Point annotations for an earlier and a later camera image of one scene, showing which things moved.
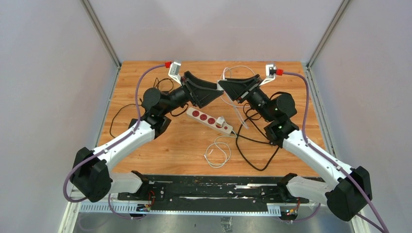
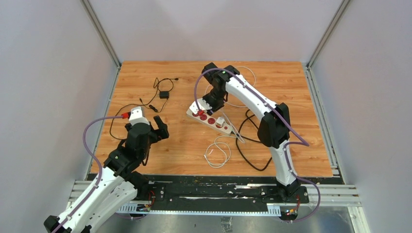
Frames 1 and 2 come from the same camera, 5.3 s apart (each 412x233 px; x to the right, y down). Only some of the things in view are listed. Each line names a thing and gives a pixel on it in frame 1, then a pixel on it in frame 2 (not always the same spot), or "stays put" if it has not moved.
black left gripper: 201,92 → 163,132
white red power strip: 208,120 stays put
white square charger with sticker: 220,121 stays put
